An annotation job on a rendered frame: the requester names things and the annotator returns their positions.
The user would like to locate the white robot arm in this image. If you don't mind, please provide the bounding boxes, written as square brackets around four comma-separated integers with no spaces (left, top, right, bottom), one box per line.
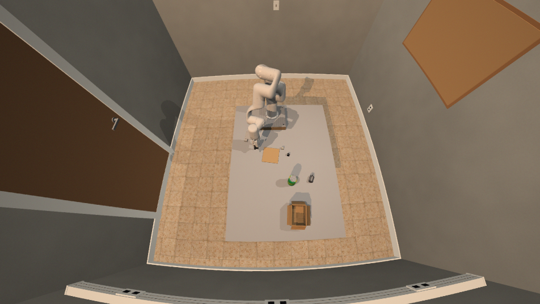
[244,64,286,142]

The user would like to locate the orange flat square mat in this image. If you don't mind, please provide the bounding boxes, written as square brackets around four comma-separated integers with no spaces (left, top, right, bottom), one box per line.
[262,147,280,163]

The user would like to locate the green drink can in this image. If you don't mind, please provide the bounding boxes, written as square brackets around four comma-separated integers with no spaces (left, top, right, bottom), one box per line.
[288,175,297,186]

